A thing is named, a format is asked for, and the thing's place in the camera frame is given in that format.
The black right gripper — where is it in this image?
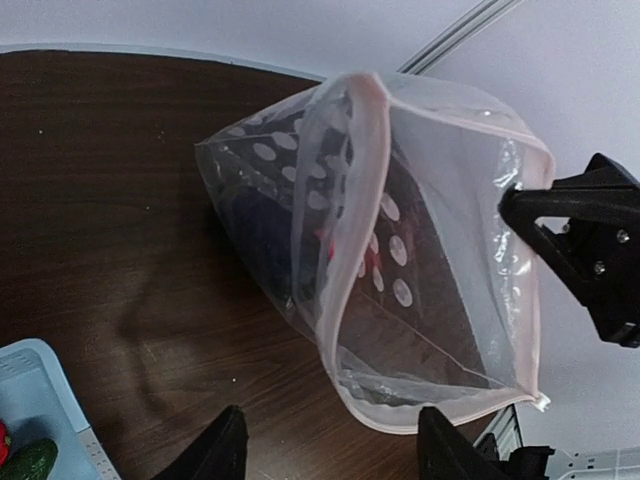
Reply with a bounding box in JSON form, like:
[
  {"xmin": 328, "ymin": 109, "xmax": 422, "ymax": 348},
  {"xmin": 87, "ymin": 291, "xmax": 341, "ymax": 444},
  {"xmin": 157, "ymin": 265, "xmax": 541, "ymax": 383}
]
[{"xmin": 498, "ymin": 153, "xmax": 639, "ymax": 348}]

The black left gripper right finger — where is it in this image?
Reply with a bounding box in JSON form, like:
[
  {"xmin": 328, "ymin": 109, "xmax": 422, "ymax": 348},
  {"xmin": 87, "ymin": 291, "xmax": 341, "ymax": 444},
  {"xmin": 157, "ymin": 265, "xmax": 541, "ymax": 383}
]
[{"xmin": 417, "ymin": 407, "xmax": 500, "ymax": 480}]

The light blue plastic basket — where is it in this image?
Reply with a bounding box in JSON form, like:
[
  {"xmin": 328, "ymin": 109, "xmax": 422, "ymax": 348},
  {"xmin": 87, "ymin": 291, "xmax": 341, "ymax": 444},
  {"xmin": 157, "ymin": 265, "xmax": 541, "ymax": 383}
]
[{"xmin": 1, "ymin": 338, "xmax": 121, "ymax": 479}]

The orange red chili pepper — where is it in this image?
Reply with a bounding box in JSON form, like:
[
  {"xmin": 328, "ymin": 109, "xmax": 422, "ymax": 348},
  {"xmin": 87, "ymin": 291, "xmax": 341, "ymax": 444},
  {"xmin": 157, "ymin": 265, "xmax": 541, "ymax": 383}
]
[{"xmin": 0, "ymin": 421, "xmax": 12, "ymax": 466}]

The green cucumber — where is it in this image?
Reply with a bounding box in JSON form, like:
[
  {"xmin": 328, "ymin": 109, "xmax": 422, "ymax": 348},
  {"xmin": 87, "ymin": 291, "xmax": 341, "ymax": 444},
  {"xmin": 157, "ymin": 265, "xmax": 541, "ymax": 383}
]
[{"xmin": 1, "ymin": 438, "xmax": 59, "ymax": 480}]

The right aluminium frame post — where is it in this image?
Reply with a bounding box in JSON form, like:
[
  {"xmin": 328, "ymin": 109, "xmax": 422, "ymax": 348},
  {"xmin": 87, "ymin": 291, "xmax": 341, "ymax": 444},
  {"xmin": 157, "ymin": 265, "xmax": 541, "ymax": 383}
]
[{"xmin": 399, "ymin": 0, "xmax": 521, "ymax": 75}]

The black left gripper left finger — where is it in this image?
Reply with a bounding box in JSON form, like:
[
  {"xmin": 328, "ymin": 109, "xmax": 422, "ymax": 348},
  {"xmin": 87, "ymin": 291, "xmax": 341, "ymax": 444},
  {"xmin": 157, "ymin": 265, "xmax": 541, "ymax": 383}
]
[{"xmin": 154, "ymin": 405, "xmax": 249, "ymax": 480}]

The clear polka dot zip bag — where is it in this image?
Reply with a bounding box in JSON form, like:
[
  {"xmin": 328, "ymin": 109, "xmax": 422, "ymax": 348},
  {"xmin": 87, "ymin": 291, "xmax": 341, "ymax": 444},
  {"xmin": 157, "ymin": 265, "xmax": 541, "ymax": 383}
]
[{"xmin": 195, "ymin": 72, "xmax": 555, "ymax": 435}]

